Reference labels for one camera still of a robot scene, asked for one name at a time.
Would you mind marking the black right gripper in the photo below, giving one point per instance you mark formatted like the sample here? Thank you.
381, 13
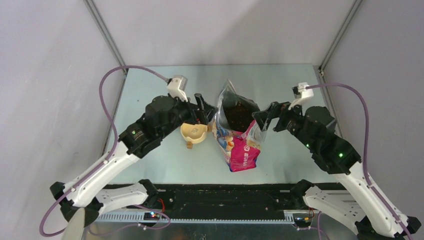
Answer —
275, 109

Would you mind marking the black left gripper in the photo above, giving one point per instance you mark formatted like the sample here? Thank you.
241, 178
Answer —
200, 116

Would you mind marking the pink blue cat food bag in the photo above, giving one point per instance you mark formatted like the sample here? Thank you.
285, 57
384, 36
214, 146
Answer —
240, 150

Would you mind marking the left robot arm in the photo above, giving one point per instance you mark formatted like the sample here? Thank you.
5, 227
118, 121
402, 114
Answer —
162, 116

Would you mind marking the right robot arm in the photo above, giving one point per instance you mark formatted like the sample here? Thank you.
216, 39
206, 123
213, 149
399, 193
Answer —
372, 216

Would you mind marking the cream cat-shaped pet bowl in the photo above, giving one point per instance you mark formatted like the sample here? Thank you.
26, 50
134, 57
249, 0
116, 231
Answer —
193, 132

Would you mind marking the brown pet food kibble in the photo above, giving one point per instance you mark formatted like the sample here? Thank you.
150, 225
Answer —
239, 116

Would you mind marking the wooden bowl stand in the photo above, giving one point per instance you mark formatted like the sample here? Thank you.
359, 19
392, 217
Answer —
189, 145

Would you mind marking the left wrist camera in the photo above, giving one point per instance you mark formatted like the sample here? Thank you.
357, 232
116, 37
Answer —
176, 87

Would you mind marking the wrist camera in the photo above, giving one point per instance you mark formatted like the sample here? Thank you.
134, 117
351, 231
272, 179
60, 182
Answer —
176, 87
301, 94

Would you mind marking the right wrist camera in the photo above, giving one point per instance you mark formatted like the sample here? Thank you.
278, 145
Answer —
301, 94

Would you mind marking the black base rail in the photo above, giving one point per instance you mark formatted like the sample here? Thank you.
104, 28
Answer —
229, 202

